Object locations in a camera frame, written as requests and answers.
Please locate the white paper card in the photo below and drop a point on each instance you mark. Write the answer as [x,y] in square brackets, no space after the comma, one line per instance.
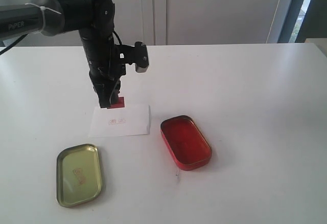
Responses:
[132,120]

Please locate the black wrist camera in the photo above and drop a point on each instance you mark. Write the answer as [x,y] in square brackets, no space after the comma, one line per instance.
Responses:
[137,54]

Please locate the red ink pad tin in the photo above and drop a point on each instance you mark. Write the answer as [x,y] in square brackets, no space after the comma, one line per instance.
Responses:
[185,142]

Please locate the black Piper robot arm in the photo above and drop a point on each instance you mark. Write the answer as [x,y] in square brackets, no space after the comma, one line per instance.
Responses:
[93,19]

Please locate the gold metal tin lid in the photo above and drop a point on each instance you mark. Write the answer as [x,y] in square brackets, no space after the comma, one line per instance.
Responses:
[78,175]

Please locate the red plastic stamp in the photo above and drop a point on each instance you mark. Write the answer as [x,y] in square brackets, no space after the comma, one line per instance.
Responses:
[120,103]

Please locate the white cabinet doors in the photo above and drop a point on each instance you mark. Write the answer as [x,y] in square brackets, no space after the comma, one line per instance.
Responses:
[159,22]

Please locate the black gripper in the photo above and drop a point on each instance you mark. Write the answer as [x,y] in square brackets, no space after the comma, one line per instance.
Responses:
[104,67]

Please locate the white cable tie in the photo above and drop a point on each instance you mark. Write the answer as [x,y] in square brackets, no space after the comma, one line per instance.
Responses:
[43,10]

